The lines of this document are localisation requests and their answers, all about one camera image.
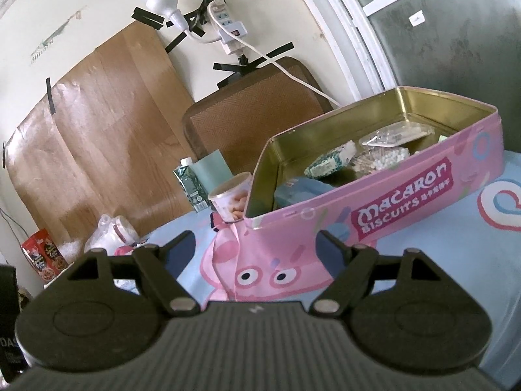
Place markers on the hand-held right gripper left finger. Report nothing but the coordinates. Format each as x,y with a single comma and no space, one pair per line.
181,252

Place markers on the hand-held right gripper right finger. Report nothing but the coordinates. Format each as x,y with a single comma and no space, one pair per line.
327,252

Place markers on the blue plastic bag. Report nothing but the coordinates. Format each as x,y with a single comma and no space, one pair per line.
301,191

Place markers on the dotted foil packet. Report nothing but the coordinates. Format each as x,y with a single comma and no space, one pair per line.
329,159

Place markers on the cotton swab bag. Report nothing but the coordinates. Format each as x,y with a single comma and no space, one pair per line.
382,159

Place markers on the clear plastic bag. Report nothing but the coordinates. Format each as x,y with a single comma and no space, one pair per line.
397,134

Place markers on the pink tin box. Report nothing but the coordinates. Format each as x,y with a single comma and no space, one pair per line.
468,163

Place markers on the green drink carton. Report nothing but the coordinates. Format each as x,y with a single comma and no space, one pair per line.
189,187

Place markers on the red snack box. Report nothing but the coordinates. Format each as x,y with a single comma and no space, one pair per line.
42,252

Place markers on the peanut can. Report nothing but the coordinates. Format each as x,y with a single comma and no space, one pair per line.
230,199

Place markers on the plastic bag of paper cups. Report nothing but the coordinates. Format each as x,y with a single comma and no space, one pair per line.
106,232

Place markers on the teal cup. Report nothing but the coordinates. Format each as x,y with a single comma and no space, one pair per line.
211,171

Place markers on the printed cartoon tablecloth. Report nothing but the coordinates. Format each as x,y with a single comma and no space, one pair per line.
468,252

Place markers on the black tape cross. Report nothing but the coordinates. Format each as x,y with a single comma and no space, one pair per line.
238,67

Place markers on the black tape strip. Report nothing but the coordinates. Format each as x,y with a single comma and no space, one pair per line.
147,18
276,49
50,95

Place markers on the white power strip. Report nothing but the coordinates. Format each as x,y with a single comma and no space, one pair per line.
228,24

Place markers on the frosted window pane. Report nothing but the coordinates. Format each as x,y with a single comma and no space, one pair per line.
447,49

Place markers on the white window frame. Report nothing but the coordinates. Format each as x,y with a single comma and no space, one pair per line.
346,20

